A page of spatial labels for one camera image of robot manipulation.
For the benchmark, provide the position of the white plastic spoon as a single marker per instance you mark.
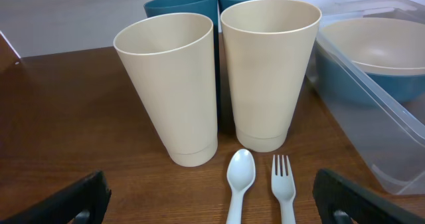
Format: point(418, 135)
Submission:
point(241, 174)

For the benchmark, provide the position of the white plastic fork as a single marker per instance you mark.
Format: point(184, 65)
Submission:
point(283, 187)

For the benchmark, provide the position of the left blue cup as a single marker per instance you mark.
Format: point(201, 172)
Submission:
point(208, 8)

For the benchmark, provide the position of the clear plastic container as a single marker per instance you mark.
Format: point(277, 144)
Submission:
point(388, 135)

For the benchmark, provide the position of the blue bowl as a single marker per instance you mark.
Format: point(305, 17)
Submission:
point(335, 80)

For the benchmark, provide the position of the cream bowl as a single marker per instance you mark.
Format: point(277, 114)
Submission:
point(380, 45)

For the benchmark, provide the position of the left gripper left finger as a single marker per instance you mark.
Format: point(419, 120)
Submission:
point(84, 201)

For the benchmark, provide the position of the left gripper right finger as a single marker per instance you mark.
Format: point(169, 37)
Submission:
point(339, 200)

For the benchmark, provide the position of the beige cup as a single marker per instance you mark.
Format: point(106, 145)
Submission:
point(170, 61)
point(267, 45)

